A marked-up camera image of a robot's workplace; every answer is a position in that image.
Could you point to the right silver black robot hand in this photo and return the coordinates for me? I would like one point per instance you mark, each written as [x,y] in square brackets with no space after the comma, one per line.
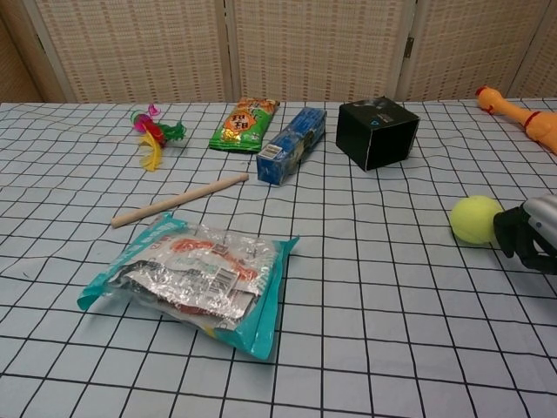
[524,237]

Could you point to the yellow tennis ball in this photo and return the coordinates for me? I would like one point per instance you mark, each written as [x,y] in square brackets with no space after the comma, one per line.
[472,220]

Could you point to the black cardboard box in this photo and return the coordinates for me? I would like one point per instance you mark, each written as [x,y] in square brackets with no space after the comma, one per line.
[376,130]

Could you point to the blue rectangular carton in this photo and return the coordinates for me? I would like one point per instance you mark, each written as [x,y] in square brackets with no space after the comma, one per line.
[289,146]

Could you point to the yellow rubber chicken toy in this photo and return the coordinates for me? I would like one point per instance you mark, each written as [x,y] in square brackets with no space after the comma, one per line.
[528,119]

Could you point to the blue checked tablecloth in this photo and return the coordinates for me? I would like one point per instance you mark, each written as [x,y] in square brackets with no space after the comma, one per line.
[391,326]

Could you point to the woven folding screen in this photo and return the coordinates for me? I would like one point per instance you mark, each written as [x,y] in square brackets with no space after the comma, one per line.
[304,48]

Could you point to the green orange snack packet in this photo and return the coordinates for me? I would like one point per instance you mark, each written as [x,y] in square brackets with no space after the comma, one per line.
[241,128]

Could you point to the teal silver snack multipack bag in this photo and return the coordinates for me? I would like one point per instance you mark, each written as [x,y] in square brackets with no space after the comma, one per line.
[196,278]

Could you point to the wooden stick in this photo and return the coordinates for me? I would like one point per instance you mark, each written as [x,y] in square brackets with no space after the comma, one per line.
[178,200]

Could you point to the colourful feather shuttlecock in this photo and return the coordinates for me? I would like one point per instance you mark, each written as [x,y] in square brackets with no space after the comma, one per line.
[154,135]

